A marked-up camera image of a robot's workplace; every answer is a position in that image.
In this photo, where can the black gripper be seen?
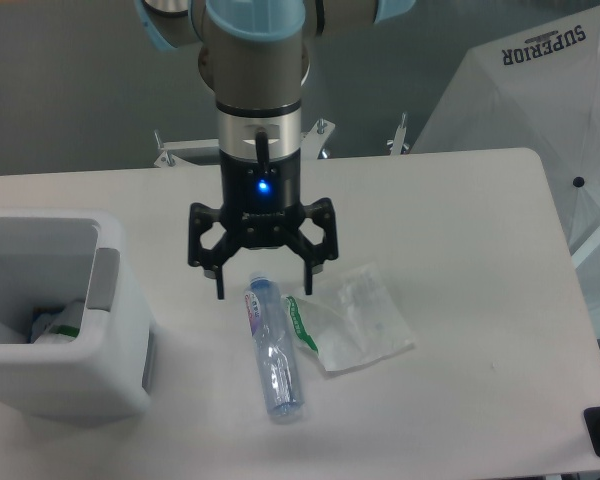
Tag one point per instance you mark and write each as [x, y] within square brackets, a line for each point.
[260, 200]

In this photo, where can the clear plastic water bottle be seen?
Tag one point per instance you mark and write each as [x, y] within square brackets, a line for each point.
[274, 350]

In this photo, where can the clear plastic bag green stripe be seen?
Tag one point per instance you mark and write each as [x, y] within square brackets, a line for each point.
[349, 322]

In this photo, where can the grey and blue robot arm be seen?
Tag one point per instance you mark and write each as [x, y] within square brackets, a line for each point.
[253, 59]

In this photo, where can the white trash in can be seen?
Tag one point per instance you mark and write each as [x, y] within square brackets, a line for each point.
[58, 327]

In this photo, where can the white plastic trash can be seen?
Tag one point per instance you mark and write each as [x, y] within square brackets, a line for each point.
[49, 258]

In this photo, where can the white Superior umbrella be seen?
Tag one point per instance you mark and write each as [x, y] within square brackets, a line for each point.
[537, 89]

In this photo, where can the white metal mounting frame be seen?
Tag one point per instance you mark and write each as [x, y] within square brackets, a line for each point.
[313, 146]

